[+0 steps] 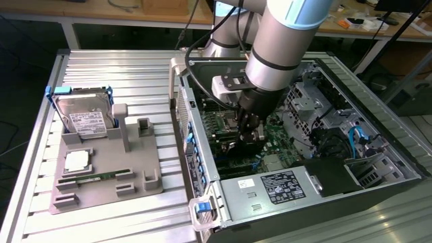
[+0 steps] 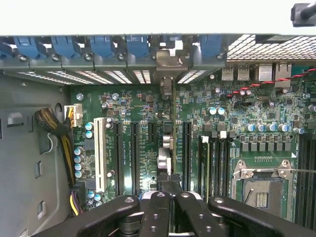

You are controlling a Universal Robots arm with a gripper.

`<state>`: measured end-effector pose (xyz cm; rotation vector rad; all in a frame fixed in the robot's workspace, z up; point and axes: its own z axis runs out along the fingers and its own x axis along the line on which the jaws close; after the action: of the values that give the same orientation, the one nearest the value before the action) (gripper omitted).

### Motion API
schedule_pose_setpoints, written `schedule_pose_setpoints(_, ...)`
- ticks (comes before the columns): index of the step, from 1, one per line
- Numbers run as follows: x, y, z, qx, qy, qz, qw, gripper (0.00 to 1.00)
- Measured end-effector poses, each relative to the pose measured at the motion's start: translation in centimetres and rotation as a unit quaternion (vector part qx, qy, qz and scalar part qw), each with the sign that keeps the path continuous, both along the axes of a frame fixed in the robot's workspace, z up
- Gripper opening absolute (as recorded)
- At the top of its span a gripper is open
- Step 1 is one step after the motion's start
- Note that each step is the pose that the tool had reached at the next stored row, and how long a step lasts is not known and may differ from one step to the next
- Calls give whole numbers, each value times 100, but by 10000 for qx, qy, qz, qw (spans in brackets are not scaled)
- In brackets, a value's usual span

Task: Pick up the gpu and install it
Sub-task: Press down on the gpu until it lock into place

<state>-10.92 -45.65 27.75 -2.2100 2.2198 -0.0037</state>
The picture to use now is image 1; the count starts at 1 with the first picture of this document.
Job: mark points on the blue case latch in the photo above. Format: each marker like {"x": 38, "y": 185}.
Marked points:
{"x": 204, "y": 208}

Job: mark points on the silver drive cage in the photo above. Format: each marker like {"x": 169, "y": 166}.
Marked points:
{"x": 302, "y": 106}

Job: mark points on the brown cardboard box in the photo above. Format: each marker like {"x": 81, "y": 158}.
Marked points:
{"x": 161, "y": 6}

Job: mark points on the grey parts rack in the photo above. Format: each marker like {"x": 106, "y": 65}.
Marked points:
{"x": 101, "y": 192}

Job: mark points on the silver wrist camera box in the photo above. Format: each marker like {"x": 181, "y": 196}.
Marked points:
{"x": 224, "y": 88}

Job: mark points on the black graphics card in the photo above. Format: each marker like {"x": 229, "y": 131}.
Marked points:
{"x": 242, "y": 152}

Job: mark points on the black equipment box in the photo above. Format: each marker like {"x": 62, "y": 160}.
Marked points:
{"x": 410, "y": 101}

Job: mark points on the wooden workbench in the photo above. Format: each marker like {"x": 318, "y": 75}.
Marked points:
{"x": 370, "y": 31}
{"x": 101, "y": 15}

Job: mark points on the green RAM stick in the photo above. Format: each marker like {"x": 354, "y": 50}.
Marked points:
{"x": 96, "y": 178}

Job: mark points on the black slanted pole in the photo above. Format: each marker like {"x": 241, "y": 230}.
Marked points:
{"x": 401, "y": 33}

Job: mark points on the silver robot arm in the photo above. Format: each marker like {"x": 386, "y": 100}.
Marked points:
{"x": 280, "y": 45}

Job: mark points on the green motherboard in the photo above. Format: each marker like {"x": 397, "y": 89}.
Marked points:
{"x": 280, "y": 141}

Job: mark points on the silver CPU chip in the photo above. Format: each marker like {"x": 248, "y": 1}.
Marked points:
{"x": 77, "y": 160}

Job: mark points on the black RAM stick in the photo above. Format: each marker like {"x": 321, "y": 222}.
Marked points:
{"x": 225, "y": 138}

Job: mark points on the orange small item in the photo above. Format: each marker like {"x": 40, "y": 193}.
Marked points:
{"x": 342, "y": 23}

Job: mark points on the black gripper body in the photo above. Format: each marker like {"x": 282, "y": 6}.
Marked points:
{"x": 260, "y": 101}

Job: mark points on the black open PC case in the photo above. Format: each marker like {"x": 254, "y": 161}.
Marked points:
{"x": 337, "y": 215}

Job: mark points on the black air shroud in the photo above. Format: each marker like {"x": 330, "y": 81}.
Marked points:
{"x": 330, "y": 177}

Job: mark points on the CPU socket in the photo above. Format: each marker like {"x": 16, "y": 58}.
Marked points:
{"x": 229, "y": 121}

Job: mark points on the hard disk in blue caddy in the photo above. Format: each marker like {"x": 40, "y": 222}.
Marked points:
{"x": 84, "y": 114}

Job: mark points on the grey power supply unit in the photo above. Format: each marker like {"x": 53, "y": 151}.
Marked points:
{"x": 242, "y": 202}

